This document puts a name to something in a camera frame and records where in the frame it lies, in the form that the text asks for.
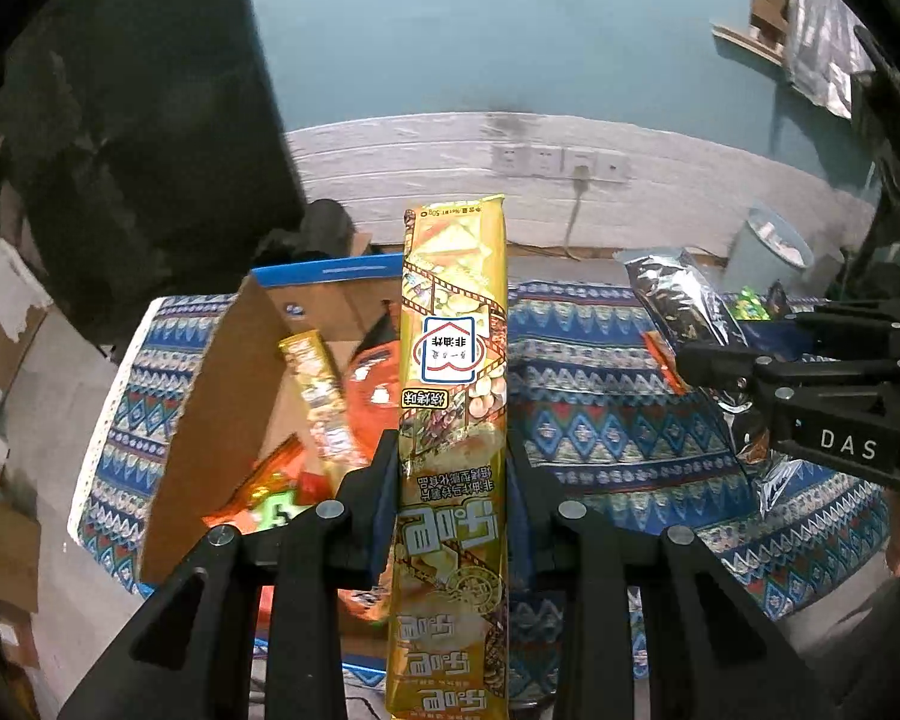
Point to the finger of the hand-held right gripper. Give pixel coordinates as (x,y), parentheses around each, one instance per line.
(727,371)
(862,319)

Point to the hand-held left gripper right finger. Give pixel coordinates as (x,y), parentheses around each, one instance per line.
(521,532)

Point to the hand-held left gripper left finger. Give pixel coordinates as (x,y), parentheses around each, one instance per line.
(384,525)

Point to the black silver snack packet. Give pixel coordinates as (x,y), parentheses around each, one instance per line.
(682,300)

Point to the orange snack packet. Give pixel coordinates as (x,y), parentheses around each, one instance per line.
(262,484)

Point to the orange-red puffy snack bag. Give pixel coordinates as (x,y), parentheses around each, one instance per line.
(371,390)

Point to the golden long chips packet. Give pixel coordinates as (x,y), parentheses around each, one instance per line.
(319,390)
(450,315)

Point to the blue cardboard box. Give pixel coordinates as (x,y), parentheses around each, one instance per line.
(217,405)

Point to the small orange snack sachet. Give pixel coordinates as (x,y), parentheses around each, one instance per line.
(664,364)

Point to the lime green snack packet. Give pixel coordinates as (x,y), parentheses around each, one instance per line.
(746,307)

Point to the grey trash bin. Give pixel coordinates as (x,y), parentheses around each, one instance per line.
(757,270)

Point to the blue patterned tablecloth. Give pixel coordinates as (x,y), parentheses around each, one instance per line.
(592,390)

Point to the silver foil sheet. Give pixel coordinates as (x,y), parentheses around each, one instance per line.
(817,52)

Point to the brown cardboard piece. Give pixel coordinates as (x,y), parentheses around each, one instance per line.
(4,555)

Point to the dark hanging cloth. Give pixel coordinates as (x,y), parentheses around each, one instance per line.
(157,127)

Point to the white wall socket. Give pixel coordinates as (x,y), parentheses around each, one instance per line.
(509,160)
(585,157)
(545,162)
(613,168)

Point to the wooden wall shelf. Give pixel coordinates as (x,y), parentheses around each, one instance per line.
(750,34)

